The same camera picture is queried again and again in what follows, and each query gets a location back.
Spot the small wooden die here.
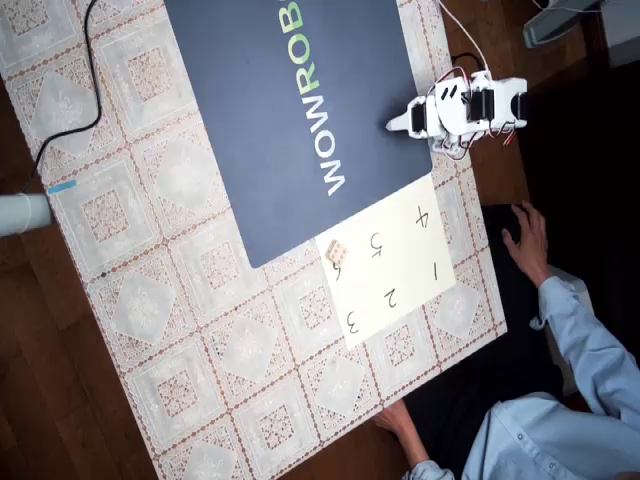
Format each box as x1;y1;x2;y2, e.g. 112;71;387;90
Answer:
324;238;350;264

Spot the left forearm light blue sleeve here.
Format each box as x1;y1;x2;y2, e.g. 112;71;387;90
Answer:
402;457;469;480

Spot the right forearm light blue sleeve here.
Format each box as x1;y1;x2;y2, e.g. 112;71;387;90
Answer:
528;273;640;414

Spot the white robot arm with base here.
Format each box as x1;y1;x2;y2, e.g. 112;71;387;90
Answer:
427;69;529;160

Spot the person's right hand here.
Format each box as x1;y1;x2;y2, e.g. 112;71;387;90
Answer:
501;200;557;290

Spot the person's left hand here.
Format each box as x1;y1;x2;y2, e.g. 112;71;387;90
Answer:
373;402;432;464

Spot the grey flat stand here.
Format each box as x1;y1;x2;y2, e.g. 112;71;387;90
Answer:
522;0;604;50

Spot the dark blue WOWROBO mat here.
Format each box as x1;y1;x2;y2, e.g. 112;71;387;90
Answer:
163;0;434;270

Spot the cream paper with handwritten numbers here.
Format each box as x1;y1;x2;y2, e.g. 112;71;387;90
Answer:
314;177;457;350

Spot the light grey box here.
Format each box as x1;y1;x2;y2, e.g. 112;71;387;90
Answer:
599;0;640;70

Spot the white lace tablecloth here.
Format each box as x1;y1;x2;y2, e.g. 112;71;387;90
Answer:
0;0;509;480

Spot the person in light blue shirt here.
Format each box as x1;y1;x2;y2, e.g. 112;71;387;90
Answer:
459;392;640;480

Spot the white cylinder pole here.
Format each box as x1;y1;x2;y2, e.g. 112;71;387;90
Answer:
0;193;53;236

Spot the black power cable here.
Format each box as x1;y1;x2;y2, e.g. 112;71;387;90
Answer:
451;52;490;71

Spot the white USB cable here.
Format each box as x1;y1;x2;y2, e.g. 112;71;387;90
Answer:
438;0;491;72

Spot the thin black camera cable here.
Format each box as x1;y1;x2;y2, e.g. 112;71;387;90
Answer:
20;0;104;195

